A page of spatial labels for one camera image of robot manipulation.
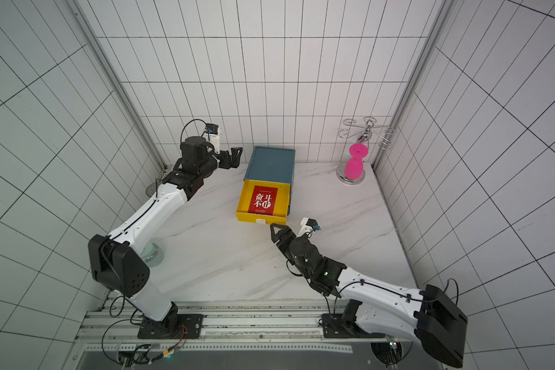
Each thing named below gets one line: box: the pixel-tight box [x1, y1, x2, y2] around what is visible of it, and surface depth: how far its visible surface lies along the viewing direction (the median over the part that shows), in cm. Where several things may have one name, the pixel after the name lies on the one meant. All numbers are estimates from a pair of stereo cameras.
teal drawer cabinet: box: [244, 145, 296, 216], surface depth 91 cm
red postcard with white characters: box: [247, 185, 279, 216], surface depth 89 cm
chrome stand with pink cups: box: [336, 116, 395, 186], surface depth 100 cm
